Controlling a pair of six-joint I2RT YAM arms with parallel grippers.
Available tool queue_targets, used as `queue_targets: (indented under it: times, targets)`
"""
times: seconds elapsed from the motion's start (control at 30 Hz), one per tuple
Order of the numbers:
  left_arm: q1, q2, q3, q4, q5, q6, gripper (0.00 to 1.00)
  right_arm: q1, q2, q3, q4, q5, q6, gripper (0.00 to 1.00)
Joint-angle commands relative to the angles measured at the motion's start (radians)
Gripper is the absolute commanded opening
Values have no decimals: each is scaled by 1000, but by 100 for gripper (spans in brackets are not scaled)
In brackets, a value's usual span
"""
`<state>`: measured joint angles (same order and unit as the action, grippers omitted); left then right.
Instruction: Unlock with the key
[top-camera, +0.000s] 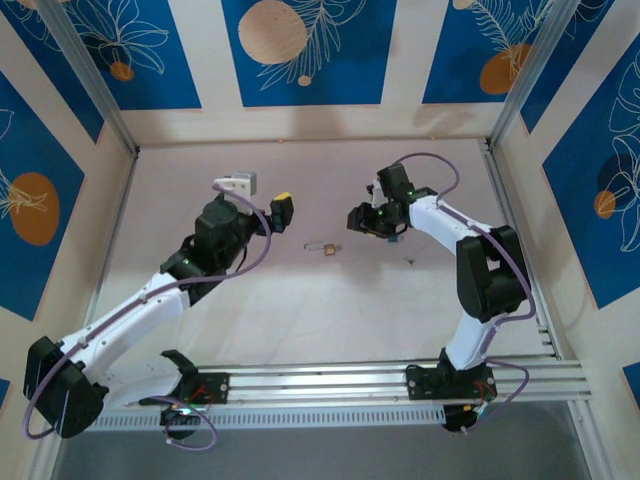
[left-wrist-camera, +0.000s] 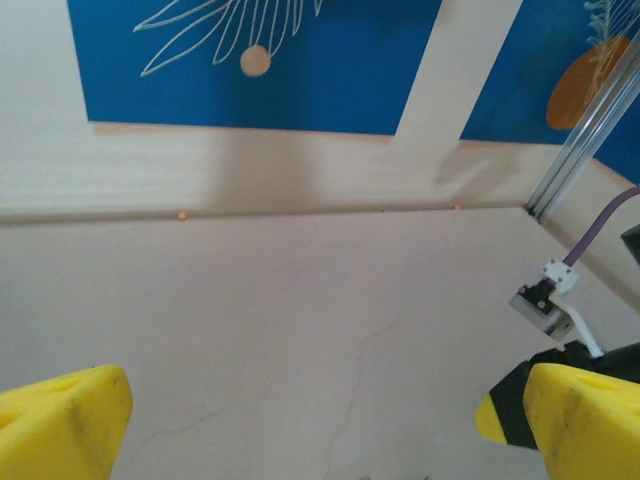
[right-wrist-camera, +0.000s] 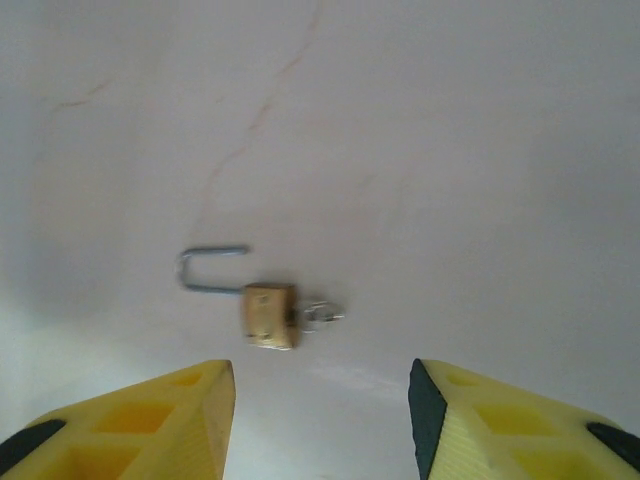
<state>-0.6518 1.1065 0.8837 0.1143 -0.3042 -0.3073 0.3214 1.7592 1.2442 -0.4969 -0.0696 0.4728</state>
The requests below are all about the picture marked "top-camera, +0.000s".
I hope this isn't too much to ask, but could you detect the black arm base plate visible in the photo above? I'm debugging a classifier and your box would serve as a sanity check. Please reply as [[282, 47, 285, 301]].
[[405, 363, 499, 401], [179, 370, 231, 405]]

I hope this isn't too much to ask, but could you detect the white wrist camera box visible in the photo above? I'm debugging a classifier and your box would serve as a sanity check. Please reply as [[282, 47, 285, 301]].
[[365, 180, 390, 207], [212, 171, 259, 198]]

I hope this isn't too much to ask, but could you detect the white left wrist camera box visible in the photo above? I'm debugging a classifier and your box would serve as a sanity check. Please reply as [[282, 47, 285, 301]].
[[212, 171, 259, 198]]

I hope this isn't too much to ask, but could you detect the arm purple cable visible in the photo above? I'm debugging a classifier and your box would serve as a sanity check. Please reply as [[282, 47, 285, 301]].
[[23, 182, 274, 451], [392, 152, 534, 436]]

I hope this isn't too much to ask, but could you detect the brass padlock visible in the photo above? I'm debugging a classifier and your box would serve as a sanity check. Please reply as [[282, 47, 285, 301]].
[[303, 241, 338, 259]]

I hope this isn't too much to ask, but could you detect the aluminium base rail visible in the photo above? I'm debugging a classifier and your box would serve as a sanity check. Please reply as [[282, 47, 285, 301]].
[[94, 355, 594, 412]]

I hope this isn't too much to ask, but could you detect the black base connector block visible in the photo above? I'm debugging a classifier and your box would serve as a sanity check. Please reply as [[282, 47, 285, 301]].
[[159, 405, 202, 441], [442, 404, 482, 435]]

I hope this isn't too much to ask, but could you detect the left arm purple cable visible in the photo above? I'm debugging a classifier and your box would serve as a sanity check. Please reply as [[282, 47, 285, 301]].
[[23, 182, 274, 451]]

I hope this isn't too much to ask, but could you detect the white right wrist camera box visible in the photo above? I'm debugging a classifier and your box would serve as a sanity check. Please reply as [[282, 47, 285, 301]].
[[365, 180, 390, 207]]

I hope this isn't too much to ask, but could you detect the aluminium frame post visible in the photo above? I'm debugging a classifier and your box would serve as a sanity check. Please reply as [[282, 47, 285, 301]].
[[34, 0, 141, 159], [484, 0, 576, 151]]

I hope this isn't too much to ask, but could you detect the grey slotted cable duct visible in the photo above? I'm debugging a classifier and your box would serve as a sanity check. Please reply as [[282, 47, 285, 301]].
[[92, 405, 446, 432]]

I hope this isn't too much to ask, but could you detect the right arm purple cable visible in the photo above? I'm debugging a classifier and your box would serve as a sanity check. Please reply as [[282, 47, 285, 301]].
[[392, 152, 534, 436]]

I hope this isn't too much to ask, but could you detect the aluminium side rail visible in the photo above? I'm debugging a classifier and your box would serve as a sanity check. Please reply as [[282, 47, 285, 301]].
[[89, 152, 141, 326], [479, 139, 564, 360]]

